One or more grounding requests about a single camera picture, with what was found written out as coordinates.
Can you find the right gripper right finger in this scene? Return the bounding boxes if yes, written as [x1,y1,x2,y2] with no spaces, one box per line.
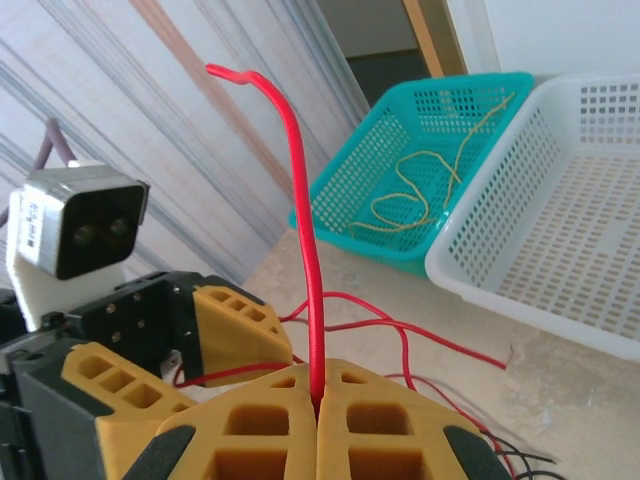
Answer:
[317,357,519,480]

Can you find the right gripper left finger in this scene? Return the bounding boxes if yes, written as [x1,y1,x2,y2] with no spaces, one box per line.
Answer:
[122,362,321,480]

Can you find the red cable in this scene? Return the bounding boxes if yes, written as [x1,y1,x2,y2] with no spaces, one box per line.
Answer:
[322,323,524,480]
[206,63,332,404]
[277,292,509,370]

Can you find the black cable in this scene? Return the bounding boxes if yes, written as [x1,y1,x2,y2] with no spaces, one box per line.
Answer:
[482,432,556,464]
[499,449,571,480]

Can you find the yellow cable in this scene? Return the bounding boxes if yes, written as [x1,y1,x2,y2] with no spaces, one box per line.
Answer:
[347,149,462,242]
[443,92,516,207]

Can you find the teal plastic basket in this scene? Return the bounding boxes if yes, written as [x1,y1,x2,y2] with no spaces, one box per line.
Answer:
[289,72,535,279]

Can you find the white plastic basket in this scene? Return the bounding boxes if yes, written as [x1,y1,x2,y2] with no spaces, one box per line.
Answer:
[424,73,640,362]

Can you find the wooden door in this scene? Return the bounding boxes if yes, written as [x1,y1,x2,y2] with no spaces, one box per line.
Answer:
[402,0,446,80]

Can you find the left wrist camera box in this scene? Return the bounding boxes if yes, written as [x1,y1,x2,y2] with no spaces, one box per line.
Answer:
[7,162,151,334]

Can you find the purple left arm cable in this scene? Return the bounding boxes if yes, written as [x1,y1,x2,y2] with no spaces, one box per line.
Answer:
[38,117,75,171]

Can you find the white door frame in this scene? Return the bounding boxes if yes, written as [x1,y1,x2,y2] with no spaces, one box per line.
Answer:
[442,0,502,77]

